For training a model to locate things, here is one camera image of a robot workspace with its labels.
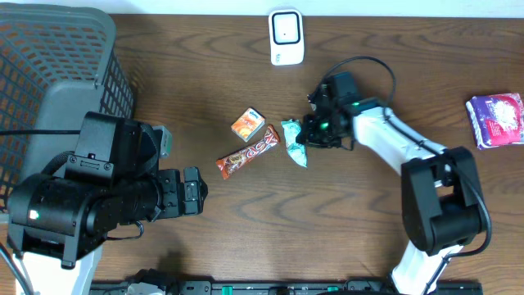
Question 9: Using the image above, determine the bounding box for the red orange snack bar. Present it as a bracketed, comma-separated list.
[216, 125, 281, 179]

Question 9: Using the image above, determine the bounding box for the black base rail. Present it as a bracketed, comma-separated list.
[89, 270, 485, 295]

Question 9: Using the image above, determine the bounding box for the white barcode scanner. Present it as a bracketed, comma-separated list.
[268, 9, 305, 66]

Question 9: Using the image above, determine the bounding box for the small orange box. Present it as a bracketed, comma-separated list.
[231, 107, 265, 142]

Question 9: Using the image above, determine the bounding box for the mint green snack packet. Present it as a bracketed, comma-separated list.
[281, 120, 307, 168]

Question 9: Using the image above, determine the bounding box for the right black cable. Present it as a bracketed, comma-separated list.
[318, 56, 492, 295]

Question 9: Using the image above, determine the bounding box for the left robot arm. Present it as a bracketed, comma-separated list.
[1, 111, 208, 294]

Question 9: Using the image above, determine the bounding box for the grey plastic mesh basket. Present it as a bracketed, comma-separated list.
[1, 2, 136, 216]

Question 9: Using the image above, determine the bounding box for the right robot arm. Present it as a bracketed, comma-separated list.
[297, 72, 492, 294]

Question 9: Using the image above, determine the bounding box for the purple noodle packet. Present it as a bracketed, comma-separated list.
[465, 93, 523, 150]

